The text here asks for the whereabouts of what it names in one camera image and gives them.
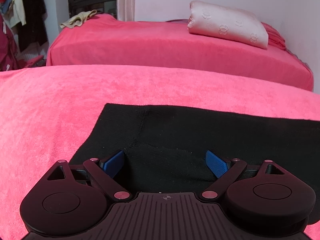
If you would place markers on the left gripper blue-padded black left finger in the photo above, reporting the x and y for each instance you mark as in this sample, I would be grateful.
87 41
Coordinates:
71 199

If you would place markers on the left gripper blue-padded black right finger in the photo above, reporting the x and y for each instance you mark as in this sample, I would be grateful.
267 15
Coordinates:
265 194

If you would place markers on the black pants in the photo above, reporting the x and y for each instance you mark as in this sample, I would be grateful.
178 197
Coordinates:
165 146

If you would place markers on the folded pink blanket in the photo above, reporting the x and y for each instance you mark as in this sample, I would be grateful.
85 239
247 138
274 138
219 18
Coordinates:
274 37

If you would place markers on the far bed with pink cover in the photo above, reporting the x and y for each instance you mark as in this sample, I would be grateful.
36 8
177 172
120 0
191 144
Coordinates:
104 40

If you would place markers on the hanging clothes on rack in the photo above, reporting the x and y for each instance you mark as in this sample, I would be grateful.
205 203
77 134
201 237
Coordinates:
23 34

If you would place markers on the beige cloth on far bed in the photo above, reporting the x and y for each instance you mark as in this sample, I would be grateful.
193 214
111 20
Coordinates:
78 20

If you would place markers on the cream embossed pillow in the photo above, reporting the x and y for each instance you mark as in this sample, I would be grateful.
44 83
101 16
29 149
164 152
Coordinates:
226 23

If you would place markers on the pale pink curtain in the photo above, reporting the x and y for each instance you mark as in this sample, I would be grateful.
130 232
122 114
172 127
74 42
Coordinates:
126 0

